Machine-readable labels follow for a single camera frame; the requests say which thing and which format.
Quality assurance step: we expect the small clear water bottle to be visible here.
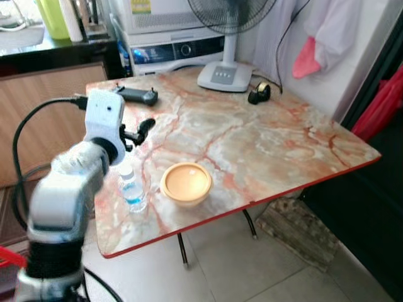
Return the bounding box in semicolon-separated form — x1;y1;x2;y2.
118;165;149;213

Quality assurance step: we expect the beige plastic bowl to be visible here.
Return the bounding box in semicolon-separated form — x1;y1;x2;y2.
159;162;213;207

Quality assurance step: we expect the black handheld controller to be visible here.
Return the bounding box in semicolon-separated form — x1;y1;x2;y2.
113;85;159;106

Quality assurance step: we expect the white plastic bottle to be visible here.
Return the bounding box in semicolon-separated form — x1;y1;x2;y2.
59;0;84;43

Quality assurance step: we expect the blue bottle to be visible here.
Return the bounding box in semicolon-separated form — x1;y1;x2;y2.
116;38;133;77

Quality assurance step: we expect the black metal table leg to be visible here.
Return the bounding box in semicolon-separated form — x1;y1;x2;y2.
178;233;190;269
242;208;259;240

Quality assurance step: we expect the white washing machine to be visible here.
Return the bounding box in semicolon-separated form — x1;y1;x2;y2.
110;0;253;77

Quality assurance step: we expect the pink cloth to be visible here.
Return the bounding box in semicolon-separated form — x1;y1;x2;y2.
292;36;322;79

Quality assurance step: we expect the green plastic container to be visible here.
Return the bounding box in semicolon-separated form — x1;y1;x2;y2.
36;0;70;40

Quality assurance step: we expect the black fan power cable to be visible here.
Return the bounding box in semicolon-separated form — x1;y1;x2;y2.
275;0;313;95

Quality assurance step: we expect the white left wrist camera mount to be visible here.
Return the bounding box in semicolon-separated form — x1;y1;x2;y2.
84;89;127;165

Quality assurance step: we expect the brown patterned doormat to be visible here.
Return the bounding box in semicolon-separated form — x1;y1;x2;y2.
255;197;341;271

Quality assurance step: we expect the red plastic object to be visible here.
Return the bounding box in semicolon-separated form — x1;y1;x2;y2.
0;246;26;270

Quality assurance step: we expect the wooden cabinet with black top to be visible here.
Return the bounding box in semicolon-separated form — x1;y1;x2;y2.
0;38;124;189

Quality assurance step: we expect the white hanging garment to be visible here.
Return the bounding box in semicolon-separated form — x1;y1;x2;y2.
302;0;363;73

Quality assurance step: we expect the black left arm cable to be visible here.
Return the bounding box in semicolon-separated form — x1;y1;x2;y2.
81;267;124;302
11;93;89;232

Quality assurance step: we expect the red hanging bag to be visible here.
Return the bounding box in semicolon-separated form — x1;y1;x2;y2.
351;63;403;142

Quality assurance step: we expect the white standing fan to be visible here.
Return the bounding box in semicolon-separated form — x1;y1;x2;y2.
187;0;278;93

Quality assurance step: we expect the white plastic basin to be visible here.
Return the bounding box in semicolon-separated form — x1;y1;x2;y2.
0;24;46;50

